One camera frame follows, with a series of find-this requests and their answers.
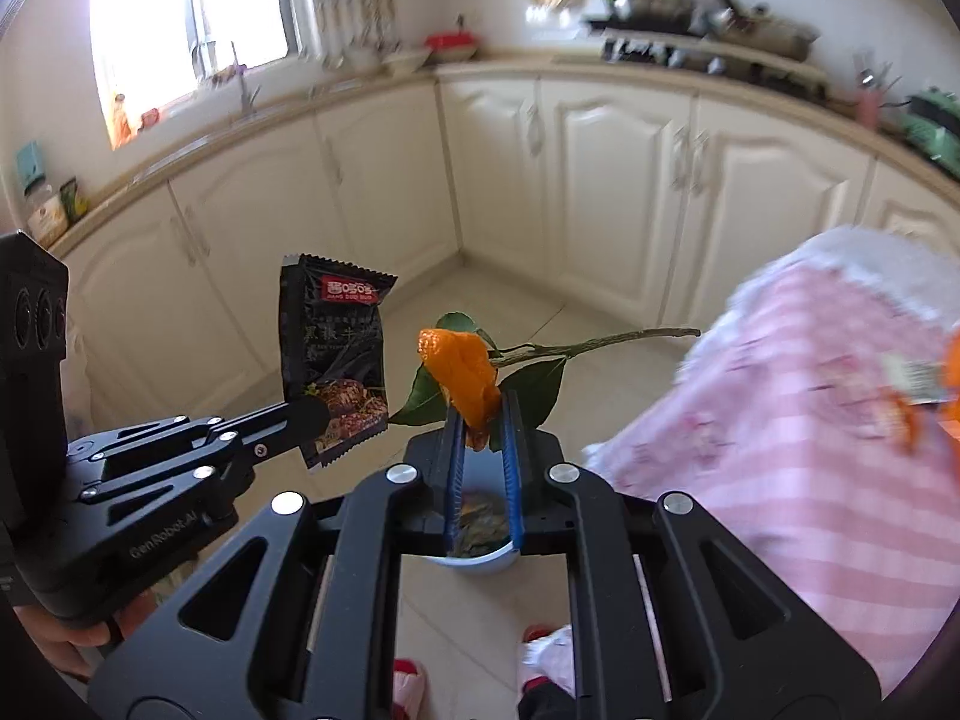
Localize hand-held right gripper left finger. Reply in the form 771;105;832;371
88;401;470;720

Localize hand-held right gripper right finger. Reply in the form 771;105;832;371
499;388;882;720

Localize cream lower kitchen cabinets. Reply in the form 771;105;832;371
52;71;960;428

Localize white label wrapper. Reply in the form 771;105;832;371
879;355;947;404

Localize blue plastic bucket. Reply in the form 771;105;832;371
424;465;526;577

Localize teal box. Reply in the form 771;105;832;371
16;141;47;192

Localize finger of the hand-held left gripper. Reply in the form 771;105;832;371
66;400;302;467
77;403;332;520

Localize stack of white bowls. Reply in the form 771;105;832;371
382;45;434;76

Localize red pink slipper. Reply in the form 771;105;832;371
520;621;578;698
391;656;430;720

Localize steel wok with lid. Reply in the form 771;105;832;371
694;0;822;61

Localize black gas stove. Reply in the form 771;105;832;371
600;19;833;102

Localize person's dark trouser leg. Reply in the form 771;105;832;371
517;690;575;720

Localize person's left hand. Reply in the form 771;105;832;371
13;589;151;683

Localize beige kitchen countertop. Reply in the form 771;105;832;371
45;45;960;263

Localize steel kitchen faucet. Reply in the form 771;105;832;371
229;41;260;117

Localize small orange peel piece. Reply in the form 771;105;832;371
895;399;925;455

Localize black snack packet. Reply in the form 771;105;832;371
279;253;398;472

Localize pile of snack wrappers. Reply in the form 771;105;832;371
457;491;512;557

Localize red plastic container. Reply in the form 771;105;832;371
426;31;481;61

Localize pink checked tablecloth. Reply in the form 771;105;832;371
585;247;960;698

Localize lidded food jar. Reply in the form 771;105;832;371
26;184;72;245

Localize row of hanging kitchen utensils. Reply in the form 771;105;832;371
322;0;398;70

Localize orange peel with leafy twig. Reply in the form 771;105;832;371
388;311;702;455

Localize kitchen window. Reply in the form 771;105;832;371
90;0;301;143

